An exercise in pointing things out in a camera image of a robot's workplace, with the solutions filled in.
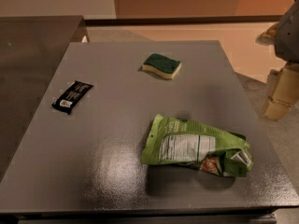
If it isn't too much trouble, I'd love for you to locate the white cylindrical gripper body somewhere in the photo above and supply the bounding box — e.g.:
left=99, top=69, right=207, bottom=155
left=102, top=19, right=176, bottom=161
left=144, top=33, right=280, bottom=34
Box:
left=263, top=63, right=299, bottom=120

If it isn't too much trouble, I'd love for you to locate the green snack bag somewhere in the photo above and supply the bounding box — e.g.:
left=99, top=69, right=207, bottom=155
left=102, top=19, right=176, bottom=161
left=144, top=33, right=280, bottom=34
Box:
left=141, top=115, right=253, bottom=177

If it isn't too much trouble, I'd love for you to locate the black rxbar chocolate wrapper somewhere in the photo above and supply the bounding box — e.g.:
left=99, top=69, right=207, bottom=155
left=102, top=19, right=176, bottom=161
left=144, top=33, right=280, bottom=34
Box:
left=52, top=80, right=93, bottom=115

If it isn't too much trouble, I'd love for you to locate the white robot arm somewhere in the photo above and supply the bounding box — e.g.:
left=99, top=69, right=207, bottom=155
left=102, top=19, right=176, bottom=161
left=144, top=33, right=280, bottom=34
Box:
left=263, top=0, right=299, bottom=120

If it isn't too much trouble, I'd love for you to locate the green and yellow sponge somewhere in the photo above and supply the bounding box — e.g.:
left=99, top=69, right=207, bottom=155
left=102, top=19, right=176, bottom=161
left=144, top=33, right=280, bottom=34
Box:
left=142, top=53, right=181, bottom=80

